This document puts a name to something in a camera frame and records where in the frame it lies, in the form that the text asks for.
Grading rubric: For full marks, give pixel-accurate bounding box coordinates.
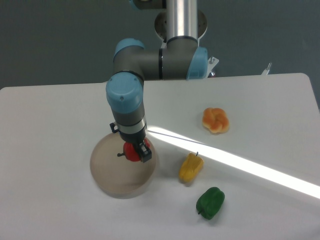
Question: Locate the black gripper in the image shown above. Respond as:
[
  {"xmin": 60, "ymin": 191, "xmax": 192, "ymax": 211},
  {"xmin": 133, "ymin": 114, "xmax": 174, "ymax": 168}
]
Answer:
[{"xmin": 109, "ymin": 122, "xmax": 152, "ymax": 163}]

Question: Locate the red toy pepper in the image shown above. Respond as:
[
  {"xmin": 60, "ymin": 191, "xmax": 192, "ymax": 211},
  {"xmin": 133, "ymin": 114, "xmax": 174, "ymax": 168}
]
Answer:
[{"xmin": 117, "ymin": 142, "xmax": 141, "ymax": 162}]

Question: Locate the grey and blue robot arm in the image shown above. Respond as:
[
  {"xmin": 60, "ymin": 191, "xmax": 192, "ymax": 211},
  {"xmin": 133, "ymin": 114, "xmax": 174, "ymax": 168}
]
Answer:
[{"xmin": 105, "ymin": 0, "xmax": 209, "ymax": 163}]

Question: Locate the beige round plate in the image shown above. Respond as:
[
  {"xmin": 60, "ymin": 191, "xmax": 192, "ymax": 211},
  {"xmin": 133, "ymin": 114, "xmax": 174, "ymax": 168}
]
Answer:
[{"xmin": 90, "ymin": 133, "xmax": 158, "ymax": 199}]

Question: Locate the yellow toy pepper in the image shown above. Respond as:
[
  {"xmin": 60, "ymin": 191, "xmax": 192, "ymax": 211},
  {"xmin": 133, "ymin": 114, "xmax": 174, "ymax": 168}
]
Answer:
[{"xmin": 178, "ymin": 152, "xmax": 204, "ymax": 183}]

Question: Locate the green toy pepper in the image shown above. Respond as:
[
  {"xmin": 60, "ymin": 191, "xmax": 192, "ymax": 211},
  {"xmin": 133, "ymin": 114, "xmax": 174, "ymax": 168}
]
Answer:
[{"xmin": 196, "ymin": 187, "xmax": 225, "ymax": 220}]

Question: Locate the orange knotted bread roll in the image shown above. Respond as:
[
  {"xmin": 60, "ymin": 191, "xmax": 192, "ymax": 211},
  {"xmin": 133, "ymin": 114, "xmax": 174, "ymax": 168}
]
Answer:
[{"xmin": 202, "ymin": 107, "xmax": 230, "ymax": 134}]

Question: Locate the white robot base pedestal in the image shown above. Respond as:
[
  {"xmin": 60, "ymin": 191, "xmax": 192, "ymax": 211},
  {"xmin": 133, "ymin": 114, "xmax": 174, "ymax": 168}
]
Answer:
[{"xmin": 153, "ymin": 9, "xmax": 272, "ymax": 81}]

